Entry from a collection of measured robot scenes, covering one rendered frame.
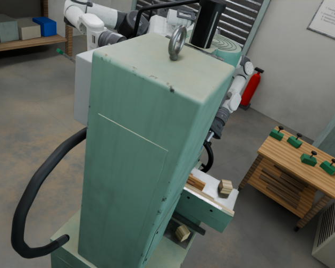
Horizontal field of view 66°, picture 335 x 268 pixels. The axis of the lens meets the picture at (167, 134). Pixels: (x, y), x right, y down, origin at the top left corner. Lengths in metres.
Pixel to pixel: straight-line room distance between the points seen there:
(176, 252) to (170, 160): 0.62
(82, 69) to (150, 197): 0.30
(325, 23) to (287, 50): 0.48
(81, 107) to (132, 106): 0.17
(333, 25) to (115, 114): 3.41
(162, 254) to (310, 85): 3.24
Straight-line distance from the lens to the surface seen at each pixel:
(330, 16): 3.74
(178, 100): 0.42
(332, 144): 3.06
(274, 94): 3.99
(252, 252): 2.26
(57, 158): 0.60
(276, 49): 3.87
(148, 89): 0.44
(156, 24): 1.41
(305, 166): 2.40
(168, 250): 1.06
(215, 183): 1.20
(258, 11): 3.87
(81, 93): 0.58
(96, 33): 1.06
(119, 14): 1.38
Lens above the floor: 1.70
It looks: 36 degrees down
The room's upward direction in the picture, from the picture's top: 18 degrees clockwise
